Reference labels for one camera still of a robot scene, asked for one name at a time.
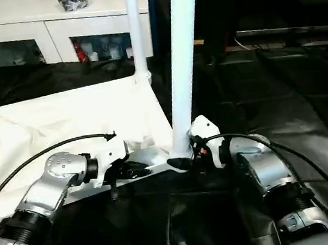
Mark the white plastic table top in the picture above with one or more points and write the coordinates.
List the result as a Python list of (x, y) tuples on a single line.
[(46, 123)]

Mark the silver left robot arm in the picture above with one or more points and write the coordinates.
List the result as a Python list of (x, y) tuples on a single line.
[(48, 183)]

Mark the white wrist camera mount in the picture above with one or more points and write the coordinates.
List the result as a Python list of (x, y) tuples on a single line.
[(205, 129), (111, 159)]

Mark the black mat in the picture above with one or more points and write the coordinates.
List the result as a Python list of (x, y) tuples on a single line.
[(224, 211)]

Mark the white patterned jar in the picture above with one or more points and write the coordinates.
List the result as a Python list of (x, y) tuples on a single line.
[(114, 52)]

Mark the small tan label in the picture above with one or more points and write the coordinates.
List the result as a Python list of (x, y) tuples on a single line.
[(198, 41)]

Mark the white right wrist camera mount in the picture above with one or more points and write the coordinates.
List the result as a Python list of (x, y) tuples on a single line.
[(205, 129)]

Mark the dark object on cabinet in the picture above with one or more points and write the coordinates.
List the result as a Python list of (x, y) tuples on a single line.
[(72, 1)]

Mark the black bar with red light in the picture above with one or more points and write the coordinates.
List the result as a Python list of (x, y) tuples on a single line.
[(291, 31)]

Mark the white cabinet with glass doors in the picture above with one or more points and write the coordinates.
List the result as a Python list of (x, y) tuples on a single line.
[(33, 28)]

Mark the red bottle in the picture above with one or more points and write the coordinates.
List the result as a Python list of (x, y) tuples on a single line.
[(80, 52)]

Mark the small white cup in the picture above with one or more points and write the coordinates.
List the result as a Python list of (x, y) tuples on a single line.
[(93, 56), (129, 53)]

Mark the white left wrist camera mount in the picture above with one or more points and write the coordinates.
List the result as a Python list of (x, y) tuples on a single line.
[(111, 159)]

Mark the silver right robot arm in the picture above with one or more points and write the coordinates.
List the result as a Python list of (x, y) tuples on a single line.
[(267, 169)]

